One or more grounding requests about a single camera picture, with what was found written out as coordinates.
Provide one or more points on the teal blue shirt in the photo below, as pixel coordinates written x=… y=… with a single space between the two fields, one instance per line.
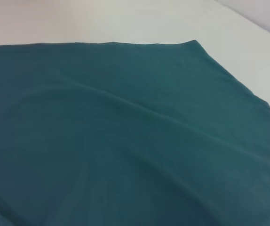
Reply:
x=125 y=141

